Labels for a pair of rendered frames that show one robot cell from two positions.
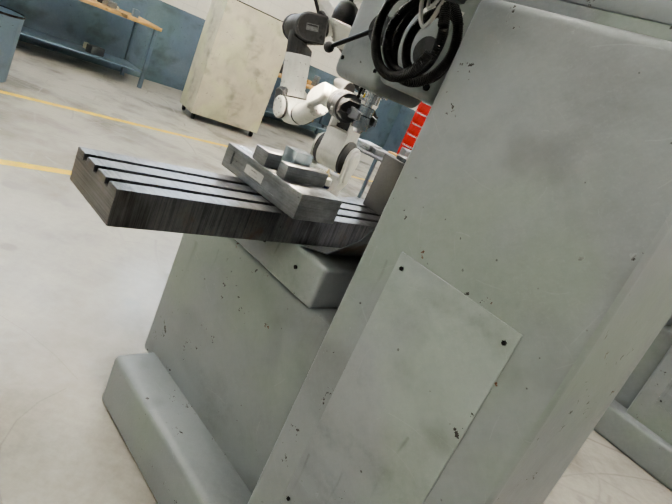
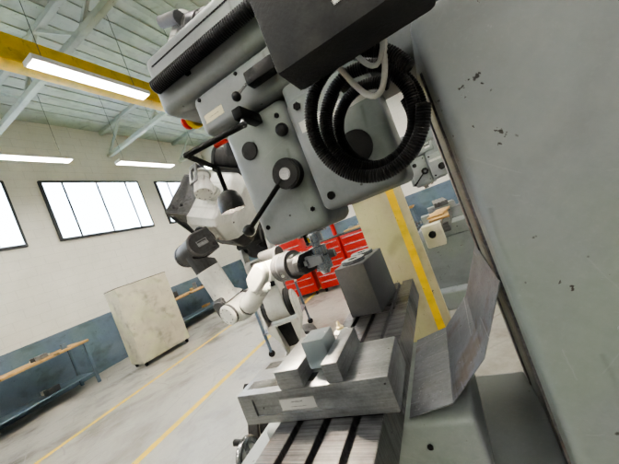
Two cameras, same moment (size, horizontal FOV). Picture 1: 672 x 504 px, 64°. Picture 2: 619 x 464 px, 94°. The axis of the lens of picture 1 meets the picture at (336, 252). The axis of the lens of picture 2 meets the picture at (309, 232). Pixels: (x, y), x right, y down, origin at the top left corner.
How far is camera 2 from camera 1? 86 cm
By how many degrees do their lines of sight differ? 23
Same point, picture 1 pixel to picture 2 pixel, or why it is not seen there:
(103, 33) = (51, 375)
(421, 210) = (589, 261)
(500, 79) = (541, 50)
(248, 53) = (150, 305)
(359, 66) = (292, 219)
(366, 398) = not seen: outside the picture
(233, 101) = (163, 334)
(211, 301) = not seen: outside the picture
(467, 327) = not seen: outside the picture
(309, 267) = (449, 434)
